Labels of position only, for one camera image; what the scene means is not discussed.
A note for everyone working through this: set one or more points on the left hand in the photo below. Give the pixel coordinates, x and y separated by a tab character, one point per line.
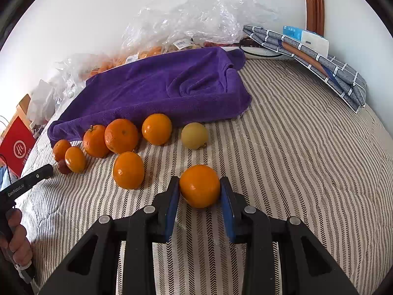
19	244

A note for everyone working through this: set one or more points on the cardboard box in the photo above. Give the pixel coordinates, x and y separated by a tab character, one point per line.
21	112

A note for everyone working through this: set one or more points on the white paper bag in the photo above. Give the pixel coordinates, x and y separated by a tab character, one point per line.
42	104

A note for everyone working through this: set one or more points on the purple towel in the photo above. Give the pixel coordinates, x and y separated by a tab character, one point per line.
198	85

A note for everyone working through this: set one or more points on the clear plastic bags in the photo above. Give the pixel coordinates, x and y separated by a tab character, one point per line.
154	32

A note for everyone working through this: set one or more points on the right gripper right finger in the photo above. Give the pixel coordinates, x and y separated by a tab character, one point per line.
306	265

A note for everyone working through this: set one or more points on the white blue box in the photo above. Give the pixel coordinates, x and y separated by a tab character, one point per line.
309	38

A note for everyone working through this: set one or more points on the yellow-green round fruit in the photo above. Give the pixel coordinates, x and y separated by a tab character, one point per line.
194	136

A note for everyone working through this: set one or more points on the white plate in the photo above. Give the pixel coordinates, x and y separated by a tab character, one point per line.
256	52

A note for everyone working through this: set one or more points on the grey checked folded cloth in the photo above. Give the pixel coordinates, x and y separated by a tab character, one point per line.
345	81

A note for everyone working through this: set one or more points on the brown wooden frame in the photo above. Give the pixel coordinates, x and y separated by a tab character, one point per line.
315	16

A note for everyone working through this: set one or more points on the small red fruit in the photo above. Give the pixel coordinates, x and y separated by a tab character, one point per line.
63	168

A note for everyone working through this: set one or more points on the red paper bag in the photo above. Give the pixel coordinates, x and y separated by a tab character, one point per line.
17	146

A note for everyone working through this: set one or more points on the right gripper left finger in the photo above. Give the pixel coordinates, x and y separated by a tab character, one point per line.
91	265

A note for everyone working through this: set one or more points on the striped bed cover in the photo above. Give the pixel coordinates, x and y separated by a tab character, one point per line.
297	150

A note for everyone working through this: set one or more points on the orange with green stem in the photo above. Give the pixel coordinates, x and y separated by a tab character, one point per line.
94	141

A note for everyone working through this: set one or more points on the small oval orange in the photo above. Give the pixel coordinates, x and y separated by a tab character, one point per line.
75	159

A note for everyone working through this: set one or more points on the large bumpy orange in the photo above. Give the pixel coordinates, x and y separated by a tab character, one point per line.
121	135

